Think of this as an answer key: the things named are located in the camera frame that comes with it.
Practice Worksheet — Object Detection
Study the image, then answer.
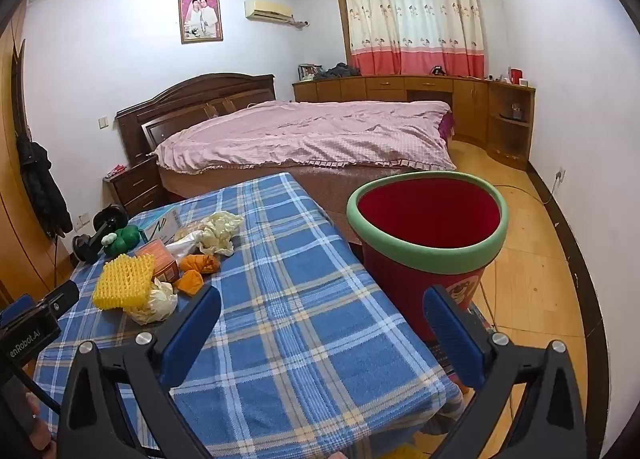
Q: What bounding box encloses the black jacket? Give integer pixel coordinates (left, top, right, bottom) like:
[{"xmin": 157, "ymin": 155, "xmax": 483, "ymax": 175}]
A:
[{"xmin": 16, "ymin": 136, "xmax": 73, "ymax": 240}]

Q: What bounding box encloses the yellow foam net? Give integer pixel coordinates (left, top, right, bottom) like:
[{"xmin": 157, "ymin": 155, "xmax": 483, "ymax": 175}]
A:
[{"xmin": 92, "ymin": 254, "xmax": 157, "ymax": 311}]

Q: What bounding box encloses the dark wooden bed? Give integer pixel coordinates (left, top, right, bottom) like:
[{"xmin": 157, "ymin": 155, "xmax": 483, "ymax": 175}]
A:
[{"xmin": 115, "ymin": 73, "xmax": 458, "ymax": 245}]

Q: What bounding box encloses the orange carton box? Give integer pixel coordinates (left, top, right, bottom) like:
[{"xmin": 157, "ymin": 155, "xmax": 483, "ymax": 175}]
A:
[{"xmin": 134, "ymin": 240, "xmax": 180, "ymax": 282}]

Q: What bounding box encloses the dark wooden nightstand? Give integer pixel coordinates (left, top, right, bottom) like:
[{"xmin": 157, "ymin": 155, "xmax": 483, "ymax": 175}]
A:
[{"xmin": 102, "ymin": 155, "xmax": 168, "ymax": 220}]

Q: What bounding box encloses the red bin with green rim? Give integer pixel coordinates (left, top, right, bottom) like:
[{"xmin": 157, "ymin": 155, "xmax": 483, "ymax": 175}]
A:
[{"xmin": 346, "ymin": 170, "xmax": 510, "ymax": 342}]

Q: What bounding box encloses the blue plaid tablecloth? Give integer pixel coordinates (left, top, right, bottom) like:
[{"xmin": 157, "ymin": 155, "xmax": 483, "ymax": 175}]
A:
[{"xmin": 32, "ymin": 171, "xmax": 463, "ymax": 459}]

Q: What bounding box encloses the framed wall photo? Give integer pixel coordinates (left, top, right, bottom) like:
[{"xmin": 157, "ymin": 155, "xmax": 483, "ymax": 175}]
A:
[{"xmin": 178, "ymin": 0, "xmax": 223, "ymax": 44}]

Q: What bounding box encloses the wooden corner shelf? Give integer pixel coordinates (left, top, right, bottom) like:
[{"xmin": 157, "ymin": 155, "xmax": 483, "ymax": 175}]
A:
[{"xmin": 486, "ymin": 79, "xmax": 536, "ymax": 170}]

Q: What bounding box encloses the green plush toy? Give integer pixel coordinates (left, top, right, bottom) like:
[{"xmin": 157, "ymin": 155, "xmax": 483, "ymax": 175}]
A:
[{"xmin": 101, "ymin": 225, "xmax": 142, "ymax": 256}]

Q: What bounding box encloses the pink quilt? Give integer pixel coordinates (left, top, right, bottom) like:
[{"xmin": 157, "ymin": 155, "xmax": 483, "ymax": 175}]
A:
[{"xmin": 150, "ymin": 100, "xmax": 453, "ymax": 174}]

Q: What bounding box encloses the person's left hand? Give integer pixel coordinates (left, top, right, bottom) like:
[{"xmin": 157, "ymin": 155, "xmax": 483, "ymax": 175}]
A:
[{"xmin": 25, "ymin": 396, "xmax": 53, "ymax": 459}]

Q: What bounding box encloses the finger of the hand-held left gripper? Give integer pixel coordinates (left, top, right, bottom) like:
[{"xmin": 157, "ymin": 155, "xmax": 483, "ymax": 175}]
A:
[{"xmin": 37, "ymin": 281, "xmax": 81, "ymax": 321}]

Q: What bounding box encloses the white and teal carton box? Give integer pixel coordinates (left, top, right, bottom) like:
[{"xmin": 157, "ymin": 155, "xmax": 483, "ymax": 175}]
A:
[{"xmin": 134, "ymin": 206, "xmax": 186, "ymax": 245}]

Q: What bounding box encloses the wall air conditioner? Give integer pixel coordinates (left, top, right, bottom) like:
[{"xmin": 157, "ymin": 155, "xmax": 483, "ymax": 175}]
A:
[{"xmin": 244, "ymin": 0, "xmax": 296, "ymax": 22}]

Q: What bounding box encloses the floral curtain with red hem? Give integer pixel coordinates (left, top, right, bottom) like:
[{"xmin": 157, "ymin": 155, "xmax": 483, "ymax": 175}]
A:
[{"xmin": 344, "ymin": 0, "xmax": 487, "ymax": 77}]

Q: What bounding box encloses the long wooden cabinet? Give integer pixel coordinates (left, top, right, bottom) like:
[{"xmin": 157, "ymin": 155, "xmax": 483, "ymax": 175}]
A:
[{"xmin": 292, "ymin": 74, "xmax": 488, "ymax": 150}]

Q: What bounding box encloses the dark clothes pile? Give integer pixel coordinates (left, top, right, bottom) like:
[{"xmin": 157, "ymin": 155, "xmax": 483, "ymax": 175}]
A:
[{"xmin": 320, "ymin": 62, "xmax": 361, "ymax": 78}]

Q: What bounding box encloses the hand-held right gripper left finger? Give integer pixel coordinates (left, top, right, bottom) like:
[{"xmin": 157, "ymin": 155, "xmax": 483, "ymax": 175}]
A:
[{"xmin": 57, "ymin": 285, "xmax": 222, "ymax": 459}]

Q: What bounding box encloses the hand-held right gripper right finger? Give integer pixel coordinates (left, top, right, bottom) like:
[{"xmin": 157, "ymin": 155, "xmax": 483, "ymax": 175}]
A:
[{"xmin": 422, "ymin": 284, "xmax": 588, "ymax": 459}]

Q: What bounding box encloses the floor cable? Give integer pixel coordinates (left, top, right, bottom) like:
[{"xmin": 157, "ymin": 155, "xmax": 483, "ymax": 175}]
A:
[{"xmin": 492, "ymin": 179, "xmax": 558, "ymax": 207}]

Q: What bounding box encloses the wooden wardrobe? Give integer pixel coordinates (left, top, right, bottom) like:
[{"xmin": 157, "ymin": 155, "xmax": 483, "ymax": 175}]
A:
[{"xmin": 0, "ymin": 4, "xmax": 76, "ymax": 320}]

